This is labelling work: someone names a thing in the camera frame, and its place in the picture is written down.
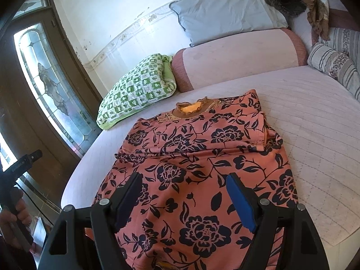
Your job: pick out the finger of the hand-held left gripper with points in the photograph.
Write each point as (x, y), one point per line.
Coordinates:
(36, 155)

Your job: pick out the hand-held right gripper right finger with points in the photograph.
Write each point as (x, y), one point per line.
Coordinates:
(242, 202)

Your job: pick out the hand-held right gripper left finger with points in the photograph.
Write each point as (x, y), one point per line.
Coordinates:
(128, 202)

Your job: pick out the orange floral print shirt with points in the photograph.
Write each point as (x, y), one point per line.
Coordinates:
(202, 157)

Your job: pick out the person's left hand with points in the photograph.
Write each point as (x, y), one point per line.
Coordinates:
(22, 211)

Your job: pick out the wooden stained glass door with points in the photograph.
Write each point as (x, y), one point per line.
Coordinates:
(42, 84)

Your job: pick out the pale pink quilted bed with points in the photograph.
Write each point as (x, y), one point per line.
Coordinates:
(315, 146)

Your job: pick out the green checkered folded blanket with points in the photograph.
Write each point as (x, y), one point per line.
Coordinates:
(135, 90)

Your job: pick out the pink bolster cushion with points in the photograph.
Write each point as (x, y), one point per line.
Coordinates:
(230, 62)

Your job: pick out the striped floral pillow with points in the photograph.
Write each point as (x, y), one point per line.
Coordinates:
(346, 39)
(334, 64)

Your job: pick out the grey-blue pillow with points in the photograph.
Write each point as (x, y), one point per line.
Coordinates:
(225, 11)

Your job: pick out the brown crumpled cloth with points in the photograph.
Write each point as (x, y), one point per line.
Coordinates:
(316, 8)

